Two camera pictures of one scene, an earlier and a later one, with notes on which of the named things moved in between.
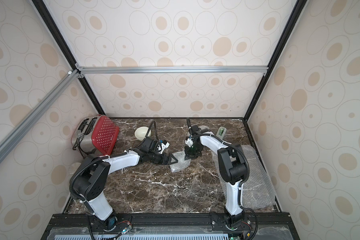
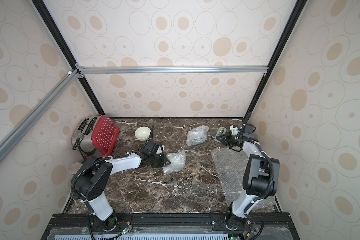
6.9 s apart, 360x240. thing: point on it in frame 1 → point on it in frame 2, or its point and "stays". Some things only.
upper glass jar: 73,168 stays
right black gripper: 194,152 → 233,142
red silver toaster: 96,134 stays
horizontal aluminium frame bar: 121,70 stays
